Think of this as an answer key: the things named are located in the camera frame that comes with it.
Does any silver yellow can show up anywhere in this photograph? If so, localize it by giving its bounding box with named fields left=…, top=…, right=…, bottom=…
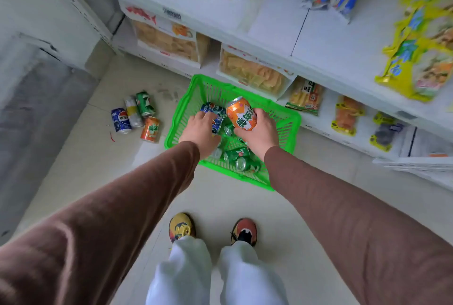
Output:
left=124, top=97, right=145, bottom=129

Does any person's left leg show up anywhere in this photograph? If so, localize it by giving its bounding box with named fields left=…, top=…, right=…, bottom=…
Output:
left=145, top=237, right=213, bottom=305

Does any person's leg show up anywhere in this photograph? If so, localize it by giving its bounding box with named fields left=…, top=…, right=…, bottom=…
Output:
left=218, top=241, right=289, bottom=305
left=145, top=237, right=213, bottom=305

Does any green plastic basket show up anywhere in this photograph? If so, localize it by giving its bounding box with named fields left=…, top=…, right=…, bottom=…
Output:
left=164, top=74, right=302, bottom=192

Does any person's right forearm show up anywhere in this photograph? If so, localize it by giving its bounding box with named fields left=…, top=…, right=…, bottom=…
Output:
left=263, top=145, right=453, bottom=305

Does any large fish crisp bag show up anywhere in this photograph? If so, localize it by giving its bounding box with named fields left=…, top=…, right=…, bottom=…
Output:
left=216, top=44, right=297, bottom=100
left=118, top=0, right=211, bottom=69

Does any Pepsi can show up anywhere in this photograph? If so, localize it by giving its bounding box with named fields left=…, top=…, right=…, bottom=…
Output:
left=111, top=108, right=132, bottom=135

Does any person's right hand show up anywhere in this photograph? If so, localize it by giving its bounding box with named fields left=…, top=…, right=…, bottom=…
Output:
left=233, top=107, right=280, bottom=163

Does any orange snack packet yellow label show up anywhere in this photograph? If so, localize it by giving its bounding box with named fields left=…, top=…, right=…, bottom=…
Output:
left=331, top=95, right=366, bottom=137

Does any green 7up can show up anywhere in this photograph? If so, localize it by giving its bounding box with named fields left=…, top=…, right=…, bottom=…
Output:
left=135, top=91, right=156, bottom=118

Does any red right shoe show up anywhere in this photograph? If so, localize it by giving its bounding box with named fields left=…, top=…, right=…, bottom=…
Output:
left=230, top=218, right=258, bottom=247

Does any dark snack packet yellow label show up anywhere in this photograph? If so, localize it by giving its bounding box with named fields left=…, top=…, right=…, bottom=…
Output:
left=369, top=111, right=406, bottom=153

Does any pile of cans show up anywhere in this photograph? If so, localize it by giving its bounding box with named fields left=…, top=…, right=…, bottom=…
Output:
left=200, top=102, right=262, bottom=174

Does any person's left forearm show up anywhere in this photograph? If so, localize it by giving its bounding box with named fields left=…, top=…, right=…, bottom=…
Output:
left=0, top=141, right=201, bottom=305

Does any person's left hand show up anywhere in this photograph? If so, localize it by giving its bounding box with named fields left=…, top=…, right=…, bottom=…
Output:
left=178, top=111, right=223, bottom=161

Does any yellow left shoe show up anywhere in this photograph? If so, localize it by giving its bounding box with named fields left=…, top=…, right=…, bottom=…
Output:
left=168, top=212, right=196, bottom=244

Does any yellow rice cracker packet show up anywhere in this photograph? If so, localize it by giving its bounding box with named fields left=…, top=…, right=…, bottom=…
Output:
left=285, top=77, right=326, bottom=116

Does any person's right leg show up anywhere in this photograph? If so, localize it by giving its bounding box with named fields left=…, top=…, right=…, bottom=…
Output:
left=218, top=241, right=289, bottom=305

